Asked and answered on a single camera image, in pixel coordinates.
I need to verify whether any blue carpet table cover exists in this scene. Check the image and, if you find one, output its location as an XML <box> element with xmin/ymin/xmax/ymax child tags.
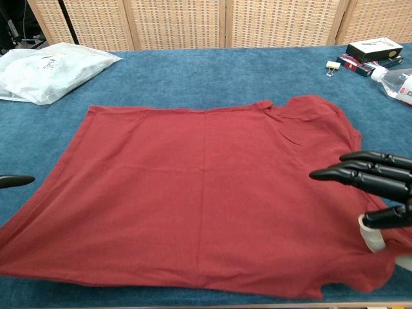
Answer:
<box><xmin>0</xmin><ymin>43</ymin><xmax>412</xmax><ymax>306</ymax></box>

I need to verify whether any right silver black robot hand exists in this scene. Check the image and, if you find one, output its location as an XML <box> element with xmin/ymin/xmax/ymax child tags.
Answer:
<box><xmin>308</xmin><ymin>149</ymin><xmax>412</xmax><ymax>268</ymax></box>

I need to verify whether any frosted bag with white garment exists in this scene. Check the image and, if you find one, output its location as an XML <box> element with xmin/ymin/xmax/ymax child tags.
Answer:
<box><xmin>1</xmin><ymin>42</ymin><xmax>123</xmax><ymax>106</ymax></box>

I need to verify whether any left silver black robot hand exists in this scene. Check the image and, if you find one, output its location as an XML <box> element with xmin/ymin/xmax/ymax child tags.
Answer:
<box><xmin>0</xmin><ymin>174</ymin><xmax>35</xmax><ymax>190</ymax></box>

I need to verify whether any white binder clip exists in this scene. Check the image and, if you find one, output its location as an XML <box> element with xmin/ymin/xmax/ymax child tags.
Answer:
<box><xmin>325</xmin><ymin>61</ymin><xmax>341</xmax><ymax>77</ymax></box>

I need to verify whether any white and black box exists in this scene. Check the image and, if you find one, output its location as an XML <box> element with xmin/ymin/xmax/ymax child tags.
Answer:
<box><xmin>346</xmin><ymin>37</ymin><xmax>404</xmax><ymax>64</ymax></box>

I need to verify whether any clear plastic water bottle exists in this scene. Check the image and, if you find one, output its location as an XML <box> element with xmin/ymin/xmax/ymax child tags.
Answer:
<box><xmin>370</xmin><ymin>66</ymin><xmax>412</xmax><ymax>106</ymax></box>

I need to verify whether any red t-shirt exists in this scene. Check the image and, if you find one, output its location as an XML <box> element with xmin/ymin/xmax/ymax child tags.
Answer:
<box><xmin>0</xmin><ymin>95</ymin><xmax>412</xmax><ymax>301</ymax></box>

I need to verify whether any wooden woven folding screen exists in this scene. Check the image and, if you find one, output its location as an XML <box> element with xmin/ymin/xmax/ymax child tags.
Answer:
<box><xmin>27</xmin><ymin>0</ymin><xmax>412</xmax><ymax>52</ymax></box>

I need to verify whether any dark red blue box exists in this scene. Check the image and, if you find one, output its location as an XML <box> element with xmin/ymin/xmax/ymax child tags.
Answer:
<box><xmin>335</xmin><ymin>53</ymin><xmax>405</xmax><ymax>78</ymax></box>

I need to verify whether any empty frosted plastic bag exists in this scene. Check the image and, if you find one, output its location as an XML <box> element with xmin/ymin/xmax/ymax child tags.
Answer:
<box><xmin>0</xmin><ymin>50</ymin><xmax>37</xmax><ymax>104</ymax></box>

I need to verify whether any black tripod stand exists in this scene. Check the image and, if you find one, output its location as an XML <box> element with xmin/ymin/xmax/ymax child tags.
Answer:
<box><xmin>57</xmin><ymin>0</ymin><xmax>80</xmax><ymax>45</ymax></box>

